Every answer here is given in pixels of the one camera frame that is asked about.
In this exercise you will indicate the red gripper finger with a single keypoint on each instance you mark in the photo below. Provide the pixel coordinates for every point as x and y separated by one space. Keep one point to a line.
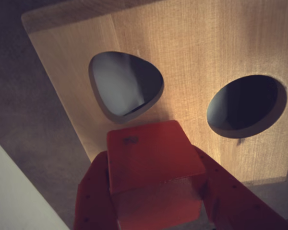
237 203
93 191

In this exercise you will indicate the red wooden cube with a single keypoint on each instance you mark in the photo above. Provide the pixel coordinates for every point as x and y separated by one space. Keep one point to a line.
153 167

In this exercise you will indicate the wooden shape sorter box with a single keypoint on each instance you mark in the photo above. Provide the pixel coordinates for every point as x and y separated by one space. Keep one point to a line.
194 60

